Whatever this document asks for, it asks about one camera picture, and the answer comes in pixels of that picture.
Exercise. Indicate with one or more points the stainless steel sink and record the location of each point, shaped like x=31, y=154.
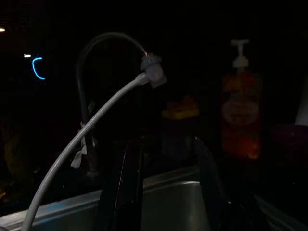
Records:
x=168, y=204

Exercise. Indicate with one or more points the yellow red sponge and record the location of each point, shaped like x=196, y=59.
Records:
x=180, y=109

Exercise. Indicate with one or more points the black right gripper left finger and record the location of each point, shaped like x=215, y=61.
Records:
x=120, y=192

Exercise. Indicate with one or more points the white cloth tie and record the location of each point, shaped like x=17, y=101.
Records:
x=80, y=154

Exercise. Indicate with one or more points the orange peach soap pump bottle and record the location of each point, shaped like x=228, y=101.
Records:
x=240, y=115

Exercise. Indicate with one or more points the chrome gooseneck faucet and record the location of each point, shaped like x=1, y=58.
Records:
x=80, y=96

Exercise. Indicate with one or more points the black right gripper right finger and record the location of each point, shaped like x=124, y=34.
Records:
x=211, y=183

